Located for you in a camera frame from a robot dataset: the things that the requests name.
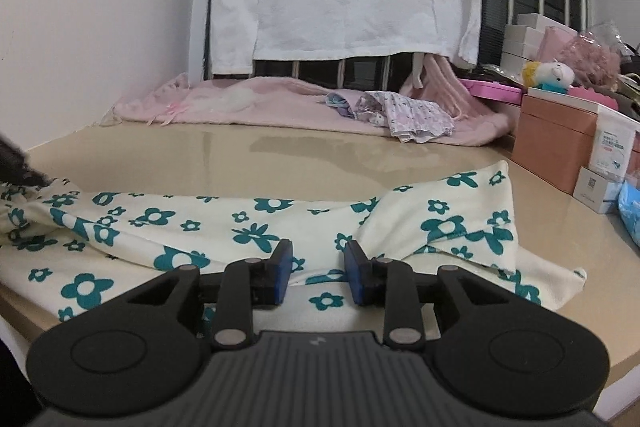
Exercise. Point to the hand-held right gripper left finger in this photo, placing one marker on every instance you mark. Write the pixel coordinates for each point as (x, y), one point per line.
(282, 272)

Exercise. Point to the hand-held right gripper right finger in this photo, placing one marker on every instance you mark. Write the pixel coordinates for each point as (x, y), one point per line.
(356, 277)

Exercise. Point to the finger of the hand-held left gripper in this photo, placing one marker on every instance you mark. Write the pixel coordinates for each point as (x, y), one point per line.
(17, 162)

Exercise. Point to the cream cloth with teal flowers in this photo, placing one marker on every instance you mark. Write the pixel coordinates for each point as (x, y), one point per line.
(225, 227)

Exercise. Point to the white purple floral print cloth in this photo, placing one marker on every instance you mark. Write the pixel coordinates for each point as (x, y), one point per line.
(415, 117)

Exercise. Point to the pink fuzzy blanket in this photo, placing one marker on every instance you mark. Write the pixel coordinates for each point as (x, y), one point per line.
(250, 103)

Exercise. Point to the small purple-blue cloth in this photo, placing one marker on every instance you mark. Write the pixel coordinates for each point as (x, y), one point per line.
(340, 103)

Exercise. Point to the magenta flat case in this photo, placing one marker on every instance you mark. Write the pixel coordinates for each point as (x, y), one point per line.
(492, 91)

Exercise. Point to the salmon pink storage box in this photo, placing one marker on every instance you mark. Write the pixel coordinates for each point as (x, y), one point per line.
(550, 137)

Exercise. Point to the small white printed box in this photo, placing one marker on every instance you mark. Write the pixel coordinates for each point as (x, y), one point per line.
(595, 189)

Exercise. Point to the white and yellow plush toy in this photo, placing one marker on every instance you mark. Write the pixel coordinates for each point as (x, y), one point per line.
(550, 74)

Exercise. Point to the blue plastic packet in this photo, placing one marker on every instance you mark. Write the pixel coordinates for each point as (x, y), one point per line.
(631, 212)

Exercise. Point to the stack of white boxes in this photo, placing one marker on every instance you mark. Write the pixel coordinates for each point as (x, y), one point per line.
(522, 42)

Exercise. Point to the white tissue packet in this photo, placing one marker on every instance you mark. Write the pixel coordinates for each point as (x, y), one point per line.
(615, 142)

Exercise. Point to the pink foam block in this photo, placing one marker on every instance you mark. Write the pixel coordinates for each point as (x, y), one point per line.
(595, 94)

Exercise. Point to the pale pink bag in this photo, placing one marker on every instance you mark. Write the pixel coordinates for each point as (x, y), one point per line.
(557, 44)

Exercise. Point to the clear pink plastic bag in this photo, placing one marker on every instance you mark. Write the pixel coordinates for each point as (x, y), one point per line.
(595, 57)

